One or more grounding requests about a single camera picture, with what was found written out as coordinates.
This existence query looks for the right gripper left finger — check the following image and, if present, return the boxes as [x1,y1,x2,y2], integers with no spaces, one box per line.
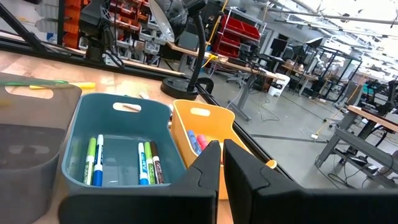
[58,139,222,224]

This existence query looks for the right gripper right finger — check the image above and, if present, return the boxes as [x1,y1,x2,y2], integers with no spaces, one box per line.
[223,138,398,224]

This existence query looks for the black dry-erase marker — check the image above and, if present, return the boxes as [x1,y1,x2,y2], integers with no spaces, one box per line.
[150,140,165,185]

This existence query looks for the blue dry-erase marker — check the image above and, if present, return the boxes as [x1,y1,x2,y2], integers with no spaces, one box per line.
[137,141,150,186]
[91,134,105,188]

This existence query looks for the green dry-erase marker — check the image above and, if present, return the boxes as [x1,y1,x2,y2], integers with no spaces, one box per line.
[143,141,157,185]
[81,136,98,186]

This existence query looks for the chunky blue highlighter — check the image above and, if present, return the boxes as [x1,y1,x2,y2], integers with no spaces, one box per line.
[186,129,203,156]

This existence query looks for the slim yellow highlighter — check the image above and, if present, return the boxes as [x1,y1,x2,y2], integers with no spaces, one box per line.
[29,81,97,90]

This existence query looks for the slim green highlighter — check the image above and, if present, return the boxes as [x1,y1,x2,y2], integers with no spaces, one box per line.
[0,79,70,88]

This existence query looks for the teal plastic bin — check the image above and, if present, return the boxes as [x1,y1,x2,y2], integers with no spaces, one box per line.
[60,92,188,200]

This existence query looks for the grey metal desk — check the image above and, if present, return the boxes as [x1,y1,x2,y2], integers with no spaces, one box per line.
[314,104,398,189]

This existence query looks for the yellow plastic bin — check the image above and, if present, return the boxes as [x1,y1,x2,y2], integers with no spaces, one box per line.
[170,99,278,200]

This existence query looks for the long wooden workbench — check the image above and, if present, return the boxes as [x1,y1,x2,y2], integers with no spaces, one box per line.
[166,42,292,123]

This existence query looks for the black desk lamp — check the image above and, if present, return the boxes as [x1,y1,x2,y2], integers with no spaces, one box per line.
[147,0,215,101]

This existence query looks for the white waste bin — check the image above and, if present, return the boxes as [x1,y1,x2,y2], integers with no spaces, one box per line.
[267,73,292,98]

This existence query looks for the grey plastic bin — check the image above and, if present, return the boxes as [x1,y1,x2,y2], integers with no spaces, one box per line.
[0,72,83,224]

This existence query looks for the black computer monitor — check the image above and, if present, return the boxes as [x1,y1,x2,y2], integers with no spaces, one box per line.
[269,37,289,58]

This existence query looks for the background robot workstation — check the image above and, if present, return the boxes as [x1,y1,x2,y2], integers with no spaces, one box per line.
[303,36,364,105]

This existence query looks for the grey parts bin shelf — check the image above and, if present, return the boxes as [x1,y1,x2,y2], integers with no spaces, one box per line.
[107,0,169,60]

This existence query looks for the red parts bin rack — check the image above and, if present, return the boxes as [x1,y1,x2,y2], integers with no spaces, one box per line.
[212,14,262,59]

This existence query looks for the orange parts bin rack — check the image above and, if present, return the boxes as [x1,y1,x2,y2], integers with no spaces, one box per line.
[61,0,85,50]

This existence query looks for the yellow cable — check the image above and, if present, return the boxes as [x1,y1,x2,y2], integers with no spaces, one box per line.
[201,0,229,68]

